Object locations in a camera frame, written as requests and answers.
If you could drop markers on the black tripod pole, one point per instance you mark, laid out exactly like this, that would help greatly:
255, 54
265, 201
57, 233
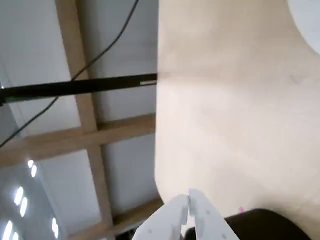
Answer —
75, 87

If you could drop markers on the white paper plate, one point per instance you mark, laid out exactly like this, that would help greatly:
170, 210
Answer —
310, 22

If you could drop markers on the wooden lattice frame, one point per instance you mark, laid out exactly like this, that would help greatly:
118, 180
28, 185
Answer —
87, 112

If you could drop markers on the black pot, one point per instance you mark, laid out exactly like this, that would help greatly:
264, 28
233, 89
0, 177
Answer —
262, 225

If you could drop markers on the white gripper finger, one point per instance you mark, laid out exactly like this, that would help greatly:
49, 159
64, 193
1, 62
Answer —
165, 220
207, 220

